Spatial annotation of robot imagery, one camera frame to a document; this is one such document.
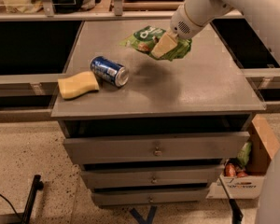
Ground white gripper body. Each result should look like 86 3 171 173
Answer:
170 0 231 39

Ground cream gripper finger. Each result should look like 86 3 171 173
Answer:
151 31 178 59

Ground green rice chip bag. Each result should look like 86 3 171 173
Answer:
120 26 192 61

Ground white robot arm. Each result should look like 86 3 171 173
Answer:
152 0 280 224

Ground blue pepsi can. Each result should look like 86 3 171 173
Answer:
90 56 129 88

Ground green snack bag in box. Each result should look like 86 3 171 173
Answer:
237 142 252 167

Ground yellow sponge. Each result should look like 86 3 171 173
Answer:
58 71 99 100

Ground grey drawer cabinet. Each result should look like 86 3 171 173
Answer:
51 21 265 194

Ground top grey drawer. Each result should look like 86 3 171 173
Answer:
63 132 249 164

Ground grey drawer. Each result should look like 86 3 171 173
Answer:
81 165 223 189
91 188 209 207
63 132 249 164

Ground middle grey drawer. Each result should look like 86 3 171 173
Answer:
81 165 223 189

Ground cardboard box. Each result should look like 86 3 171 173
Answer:
207 115 280 199

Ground orange snack packs in box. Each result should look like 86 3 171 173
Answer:
224 163 247 178

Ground bottom grey drawer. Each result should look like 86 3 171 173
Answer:
91 188 209 207

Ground black stand leg left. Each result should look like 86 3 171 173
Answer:
21 175 44 224

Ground metal rail frame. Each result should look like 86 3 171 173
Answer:
0 0 244 23

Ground black tool handle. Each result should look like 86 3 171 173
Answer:
219 177 244 224

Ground black cable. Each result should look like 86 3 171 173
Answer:
0 184 22 221

